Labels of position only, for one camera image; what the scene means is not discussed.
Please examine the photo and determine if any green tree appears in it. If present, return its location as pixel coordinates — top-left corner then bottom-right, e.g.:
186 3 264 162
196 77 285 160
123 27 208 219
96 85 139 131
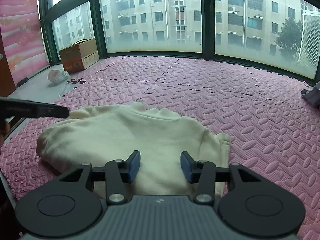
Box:
276 17 305 56

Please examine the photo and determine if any cream fleece garment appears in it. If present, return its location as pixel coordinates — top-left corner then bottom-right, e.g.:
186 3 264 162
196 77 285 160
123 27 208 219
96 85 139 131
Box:
36 102 230 197

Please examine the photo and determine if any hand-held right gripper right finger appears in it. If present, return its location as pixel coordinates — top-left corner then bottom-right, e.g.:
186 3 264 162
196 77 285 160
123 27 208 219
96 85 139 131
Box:
180 151 263 204

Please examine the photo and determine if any person's left hand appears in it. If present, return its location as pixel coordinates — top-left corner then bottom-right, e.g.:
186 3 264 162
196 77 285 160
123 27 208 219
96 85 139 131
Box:
0 119 11 137

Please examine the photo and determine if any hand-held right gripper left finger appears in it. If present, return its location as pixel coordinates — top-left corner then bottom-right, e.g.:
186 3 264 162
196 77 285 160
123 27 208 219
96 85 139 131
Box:
59 150 141 204

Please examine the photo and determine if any beige apartment building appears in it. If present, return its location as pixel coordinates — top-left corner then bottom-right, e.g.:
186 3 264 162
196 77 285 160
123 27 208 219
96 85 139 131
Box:
51 0 308 63

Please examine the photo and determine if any brown wooden door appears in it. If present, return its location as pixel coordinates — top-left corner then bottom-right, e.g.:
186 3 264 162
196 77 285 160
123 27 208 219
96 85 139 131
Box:
0 31 17 98

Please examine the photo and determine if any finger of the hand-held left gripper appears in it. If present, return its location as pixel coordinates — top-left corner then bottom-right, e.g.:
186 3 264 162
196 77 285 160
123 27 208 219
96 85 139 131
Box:
37 102 70 119

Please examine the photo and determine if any grey garment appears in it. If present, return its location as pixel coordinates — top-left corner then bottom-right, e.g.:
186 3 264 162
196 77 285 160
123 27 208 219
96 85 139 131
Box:
301 81 320 110

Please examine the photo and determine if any white louvred grille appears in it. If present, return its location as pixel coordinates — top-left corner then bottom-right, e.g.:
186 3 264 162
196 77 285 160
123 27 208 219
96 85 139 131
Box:
299 10 320 68

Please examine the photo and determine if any dark green window frame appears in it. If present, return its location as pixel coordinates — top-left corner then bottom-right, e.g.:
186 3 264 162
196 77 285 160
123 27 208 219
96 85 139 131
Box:
37 0 320 85

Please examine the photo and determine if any pink foam puzzle mat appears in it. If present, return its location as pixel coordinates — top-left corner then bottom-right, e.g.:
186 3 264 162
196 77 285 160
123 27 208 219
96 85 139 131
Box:
0 55 320 240

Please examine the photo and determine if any brown cardboard box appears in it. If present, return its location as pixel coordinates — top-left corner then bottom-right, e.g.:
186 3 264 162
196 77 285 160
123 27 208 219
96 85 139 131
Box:
59 38 98 74

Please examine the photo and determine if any clear plastic bag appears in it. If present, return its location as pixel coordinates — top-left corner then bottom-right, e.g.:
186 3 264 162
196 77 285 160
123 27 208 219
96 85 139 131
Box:
47 69 71 84

